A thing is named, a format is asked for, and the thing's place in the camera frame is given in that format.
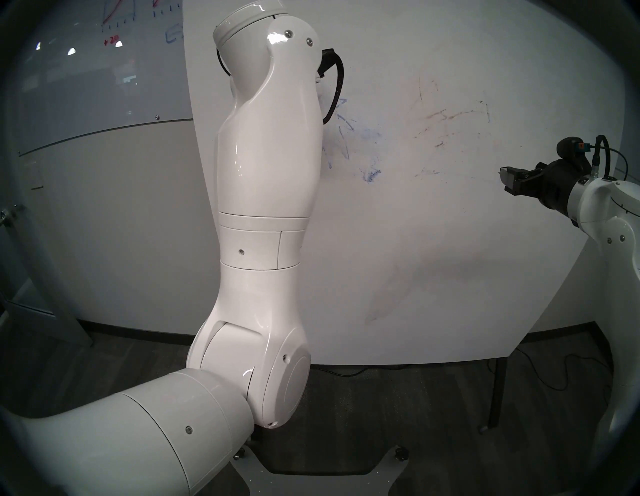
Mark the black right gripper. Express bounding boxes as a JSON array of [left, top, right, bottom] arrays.
[[499, 159, 592, 214]]

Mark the white freestanding whiteboard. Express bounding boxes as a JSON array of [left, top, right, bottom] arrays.
[[182, 0, 629, 367]]

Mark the black whiteboard stand leg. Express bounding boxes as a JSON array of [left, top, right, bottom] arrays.
[[487, 357, 509, 434]]

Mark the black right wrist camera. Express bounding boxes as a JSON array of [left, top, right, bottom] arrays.
[[556, 137, 594, 173]]

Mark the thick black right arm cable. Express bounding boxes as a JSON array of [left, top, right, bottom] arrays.
[[591, 135, 612, 179]]

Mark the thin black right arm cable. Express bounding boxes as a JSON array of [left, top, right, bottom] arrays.
[[607, 148, 630, 182]]

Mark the black floor cable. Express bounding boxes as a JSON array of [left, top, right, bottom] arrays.
[[514, 347, 614, 392], [311, 366, 401, 377]]

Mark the thick braided left arm cable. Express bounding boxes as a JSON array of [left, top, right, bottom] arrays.
[[318, 48, 346, 126]]

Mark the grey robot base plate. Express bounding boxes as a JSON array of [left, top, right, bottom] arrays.
[[229, 445, 412, 496]]

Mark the glass wall board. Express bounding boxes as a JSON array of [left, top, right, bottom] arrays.
[[16, 0, 194, 157]]

